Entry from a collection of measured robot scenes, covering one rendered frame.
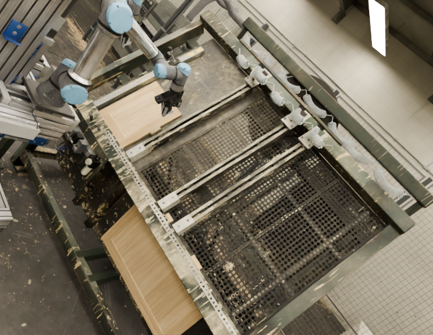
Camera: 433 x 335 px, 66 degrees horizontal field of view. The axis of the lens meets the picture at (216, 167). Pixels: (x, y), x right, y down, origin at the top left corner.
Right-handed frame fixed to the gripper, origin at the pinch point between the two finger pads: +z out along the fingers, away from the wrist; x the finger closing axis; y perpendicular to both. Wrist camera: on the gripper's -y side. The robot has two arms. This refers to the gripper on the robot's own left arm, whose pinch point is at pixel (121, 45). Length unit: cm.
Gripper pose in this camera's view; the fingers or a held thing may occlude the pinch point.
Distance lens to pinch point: 252.3
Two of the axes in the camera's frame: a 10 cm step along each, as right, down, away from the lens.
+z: -4.0, 6.5, 6.4
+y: 7.5, -1.8, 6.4
